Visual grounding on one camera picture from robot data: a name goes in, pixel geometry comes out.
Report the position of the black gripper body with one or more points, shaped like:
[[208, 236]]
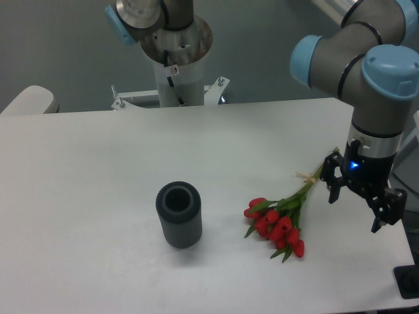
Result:
[[363, 175]]

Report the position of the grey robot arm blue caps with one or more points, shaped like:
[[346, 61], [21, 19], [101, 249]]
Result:
[[364, 65]]

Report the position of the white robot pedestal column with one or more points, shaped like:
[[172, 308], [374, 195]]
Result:
[[180, 85]]

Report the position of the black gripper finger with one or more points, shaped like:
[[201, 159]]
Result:
[[332, 163], [388, 207]]

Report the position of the black device at table edge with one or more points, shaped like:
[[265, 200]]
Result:
[[407, 281]]

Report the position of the dark grey ribbed vase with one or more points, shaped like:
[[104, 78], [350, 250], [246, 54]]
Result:
[[178, 205]]

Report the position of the white pedestal base frame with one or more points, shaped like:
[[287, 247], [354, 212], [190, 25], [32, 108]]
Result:
[[213, 95]]

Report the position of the red tulip bouquet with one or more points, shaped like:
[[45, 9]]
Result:
[[279, 221]]

